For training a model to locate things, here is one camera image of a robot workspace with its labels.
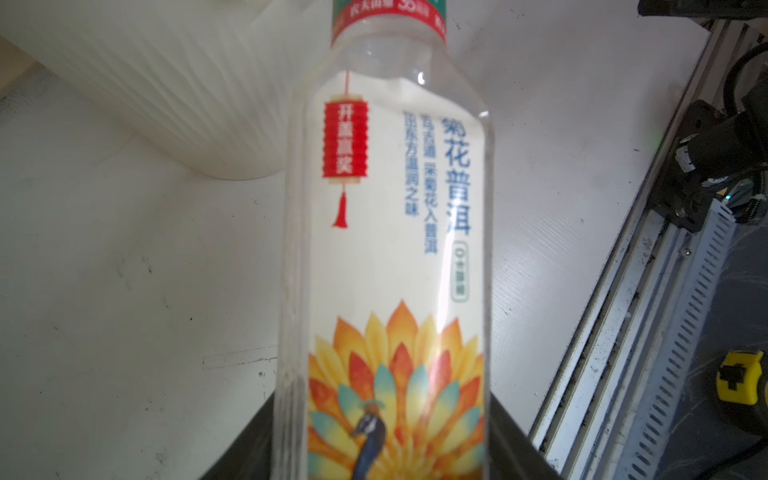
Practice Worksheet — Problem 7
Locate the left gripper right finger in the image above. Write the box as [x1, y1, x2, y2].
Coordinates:
[488, 395, 562, 480]

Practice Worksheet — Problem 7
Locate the yellow black tape measure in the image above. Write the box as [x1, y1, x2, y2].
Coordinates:
[715, 350, 767, 437]

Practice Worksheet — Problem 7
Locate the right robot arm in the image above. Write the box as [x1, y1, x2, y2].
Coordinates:
[637, 0, 767, 20]

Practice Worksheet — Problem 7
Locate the orange label clear bottle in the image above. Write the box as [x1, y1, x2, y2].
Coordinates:
[270, 1, 493, 479]

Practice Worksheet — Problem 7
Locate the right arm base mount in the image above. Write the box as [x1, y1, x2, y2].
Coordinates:
[650, 41, 768, 234]

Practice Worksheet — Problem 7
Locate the white ribbed waste bin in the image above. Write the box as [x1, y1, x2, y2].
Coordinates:
[1, 1, 332, 180]

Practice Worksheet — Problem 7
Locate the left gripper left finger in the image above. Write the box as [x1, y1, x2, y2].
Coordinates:
[200, 395, 274, 480]

